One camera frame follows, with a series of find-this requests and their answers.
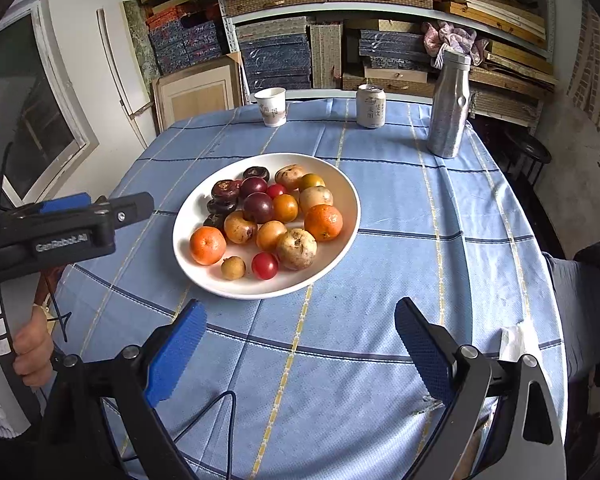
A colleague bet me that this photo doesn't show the tan speckled apple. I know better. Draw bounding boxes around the tan speckled apple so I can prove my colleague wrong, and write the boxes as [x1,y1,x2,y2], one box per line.
[299,186,334,214]

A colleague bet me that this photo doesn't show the orange brown round fruit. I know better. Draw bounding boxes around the orange brown round fruit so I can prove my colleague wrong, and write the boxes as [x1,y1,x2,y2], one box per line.
[256,220,288,253]
[223,210,258,246]

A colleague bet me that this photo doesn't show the stack of blue red boxes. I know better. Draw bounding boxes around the stack of blue red boxes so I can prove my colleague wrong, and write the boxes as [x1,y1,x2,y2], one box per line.
[147,5,226,76]

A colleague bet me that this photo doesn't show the upright woven straw box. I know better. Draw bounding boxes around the upright woven straw box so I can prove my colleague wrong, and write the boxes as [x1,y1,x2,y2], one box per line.
[310,23,343,89]

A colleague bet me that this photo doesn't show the black round stool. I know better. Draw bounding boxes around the black round stool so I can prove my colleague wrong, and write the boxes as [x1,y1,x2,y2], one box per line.
[505,130,553,181]

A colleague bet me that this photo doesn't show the pale drink can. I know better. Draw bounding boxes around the pale drink can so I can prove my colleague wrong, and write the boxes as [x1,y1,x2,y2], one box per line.
[356,84,386,129]

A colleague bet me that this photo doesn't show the black cable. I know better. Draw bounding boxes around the black cable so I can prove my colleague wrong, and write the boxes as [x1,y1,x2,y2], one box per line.
[172,391,238,480]
[42,270,73,343]

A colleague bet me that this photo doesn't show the white tissue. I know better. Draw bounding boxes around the white tissue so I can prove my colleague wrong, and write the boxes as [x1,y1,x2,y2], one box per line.
[499,325,536,361]

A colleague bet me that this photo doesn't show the green patterned board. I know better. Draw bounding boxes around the green patterned board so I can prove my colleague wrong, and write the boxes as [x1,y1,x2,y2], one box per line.
[122,0,161,81]

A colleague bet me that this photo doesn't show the pink cloth bundle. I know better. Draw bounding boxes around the pink cloth bundle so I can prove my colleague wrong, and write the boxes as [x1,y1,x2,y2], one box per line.
[422,20,491,68]

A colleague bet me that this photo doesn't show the white framed window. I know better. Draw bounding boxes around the white framed window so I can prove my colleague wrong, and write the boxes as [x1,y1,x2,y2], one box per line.
[0,0,98,206]

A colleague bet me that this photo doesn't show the white round plate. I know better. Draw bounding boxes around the white round plate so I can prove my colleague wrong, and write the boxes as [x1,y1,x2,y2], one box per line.
[172,152,362,301]

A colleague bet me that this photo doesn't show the orange mandarin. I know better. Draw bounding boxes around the orange mandarin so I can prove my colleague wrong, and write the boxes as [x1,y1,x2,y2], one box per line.
[189,226,228,266]
[304,204,344,242]

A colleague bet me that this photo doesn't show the purple plum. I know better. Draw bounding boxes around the purple plum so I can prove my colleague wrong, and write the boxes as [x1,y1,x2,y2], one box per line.
[239,176,269,200]
[242,192,275,224]

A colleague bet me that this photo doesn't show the pale striped apple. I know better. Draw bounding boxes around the pale striped apple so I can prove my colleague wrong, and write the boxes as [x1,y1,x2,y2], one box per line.
[275,164,308,191]

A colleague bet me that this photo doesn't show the white paper cup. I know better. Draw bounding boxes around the white paper cup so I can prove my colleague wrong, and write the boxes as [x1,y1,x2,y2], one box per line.
[254,87,287,127]

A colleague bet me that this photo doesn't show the blue checked tablecloth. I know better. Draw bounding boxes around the blue checked tablecloth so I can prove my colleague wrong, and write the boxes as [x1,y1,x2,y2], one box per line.
[50,97,568,480]

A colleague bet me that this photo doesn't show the grey cloth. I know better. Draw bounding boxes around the grey cloth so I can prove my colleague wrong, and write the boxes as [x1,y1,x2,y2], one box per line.
[545,255,600,378]

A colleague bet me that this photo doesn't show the white wooden strip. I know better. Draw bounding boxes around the white wooden strip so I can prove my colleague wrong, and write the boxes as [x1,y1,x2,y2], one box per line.
[96,7,151,147]

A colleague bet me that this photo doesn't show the silver metal bottle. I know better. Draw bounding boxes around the silver metal bottle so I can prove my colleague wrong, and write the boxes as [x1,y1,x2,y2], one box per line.
[426,50,472,159]

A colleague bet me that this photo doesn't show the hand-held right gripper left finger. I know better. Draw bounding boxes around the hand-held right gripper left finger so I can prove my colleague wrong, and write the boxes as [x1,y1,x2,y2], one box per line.
[45,298,208,480]

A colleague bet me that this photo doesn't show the white metal shelf rack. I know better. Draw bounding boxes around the white metal shelf rack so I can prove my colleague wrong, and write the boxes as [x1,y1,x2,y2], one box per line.
[210,0,556,111]

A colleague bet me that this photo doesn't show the wooden framed panel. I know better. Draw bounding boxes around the wooden framed panel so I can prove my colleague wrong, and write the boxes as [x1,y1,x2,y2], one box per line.
[152,57,246,133]

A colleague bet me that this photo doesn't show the stack of flat wooden boxes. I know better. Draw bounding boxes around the stack of flat wooden boxes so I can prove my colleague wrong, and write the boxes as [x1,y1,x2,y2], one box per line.
[440,0,556,96]

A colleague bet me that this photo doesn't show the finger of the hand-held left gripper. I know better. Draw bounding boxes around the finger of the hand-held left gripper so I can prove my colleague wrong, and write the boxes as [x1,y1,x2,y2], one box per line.
[92,192,155,233]
[0,192,93,218]

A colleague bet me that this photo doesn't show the stack of blue patterned boxes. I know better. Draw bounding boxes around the stack of blue patterned boxes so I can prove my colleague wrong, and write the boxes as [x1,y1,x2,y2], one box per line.
[358,30,431,71]
[237,22,313,92]

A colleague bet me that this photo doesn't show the small tan longan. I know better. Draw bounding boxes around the small tan longan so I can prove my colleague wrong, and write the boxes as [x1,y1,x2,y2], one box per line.
[221,256,246,281]

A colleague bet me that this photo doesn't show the person's left hand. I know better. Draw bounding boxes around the person's left hand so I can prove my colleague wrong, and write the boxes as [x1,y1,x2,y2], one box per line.
[11,305,56,388]

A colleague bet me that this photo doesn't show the pale tan apple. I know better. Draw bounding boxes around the pale tan apple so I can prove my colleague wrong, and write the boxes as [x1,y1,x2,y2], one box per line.
[276,228,318,271]

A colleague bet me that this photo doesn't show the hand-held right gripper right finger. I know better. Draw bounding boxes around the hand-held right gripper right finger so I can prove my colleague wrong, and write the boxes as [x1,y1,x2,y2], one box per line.
[394,296,567,480]

